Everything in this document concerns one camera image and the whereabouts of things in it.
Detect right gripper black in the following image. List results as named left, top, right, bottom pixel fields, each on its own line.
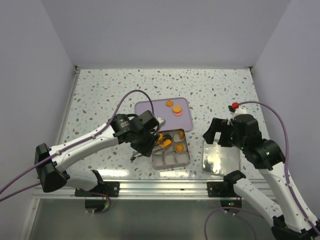
left=203, top=117, right=247, bottom=150

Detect metal tongs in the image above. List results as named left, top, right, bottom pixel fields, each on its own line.
left=129, top=139, right=173, bottom=161

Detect metal cookie tin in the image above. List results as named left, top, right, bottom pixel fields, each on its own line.
left=151, top=128, right=191, bottom=171

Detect black round cookie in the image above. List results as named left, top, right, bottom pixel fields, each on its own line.
left=163, top=134, right=172, bottom=141

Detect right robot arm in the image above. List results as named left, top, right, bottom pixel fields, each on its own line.
left=203, top=114, right=320, bottom=240

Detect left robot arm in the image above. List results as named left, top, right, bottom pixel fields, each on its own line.
left=34, top=110, right=166, bottom=197

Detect metal tin lid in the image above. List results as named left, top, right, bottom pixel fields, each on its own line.
left=202, top=139, right=241, bottom=176

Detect pink round cookie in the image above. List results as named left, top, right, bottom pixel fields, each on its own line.
left=174, top=112, right=182, bottom=117

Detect purple plastic tray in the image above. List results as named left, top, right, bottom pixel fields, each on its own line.
left=134, top=96, right=194, bottom=133

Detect orange round sandwich cookie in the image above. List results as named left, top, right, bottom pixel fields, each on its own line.
left=172, top=105, right=182, bottom=114

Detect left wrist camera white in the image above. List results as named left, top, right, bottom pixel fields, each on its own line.
left=155, top=116, right=166, bottom=129

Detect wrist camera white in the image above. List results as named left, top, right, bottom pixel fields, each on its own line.
left=155, top=116, right=166, bottom=129
left=228, top=102, right=247, bottom=125

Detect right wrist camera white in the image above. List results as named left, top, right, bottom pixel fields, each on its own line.
left=228, top=102, right=247, bottom=125

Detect aluminium rail front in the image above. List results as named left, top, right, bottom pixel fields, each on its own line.
left=32, top=179, right=275, bottom=200

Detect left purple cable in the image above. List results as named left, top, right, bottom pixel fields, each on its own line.
left=0, top=89, right=155, bottom=202

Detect purple cable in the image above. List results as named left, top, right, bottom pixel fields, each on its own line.
left=0, top=89, right=155, bottom=202
left=202, top=101, right=320, bottom=240

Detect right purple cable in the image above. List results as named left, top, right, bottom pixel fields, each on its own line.
left=202, top=101, right=320, bottom=240

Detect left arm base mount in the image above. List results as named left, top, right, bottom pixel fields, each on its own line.
left=74, top=181, right=120, bottom=198

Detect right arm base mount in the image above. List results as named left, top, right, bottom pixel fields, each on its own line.
left=206, top=181, right=239, bottom=198

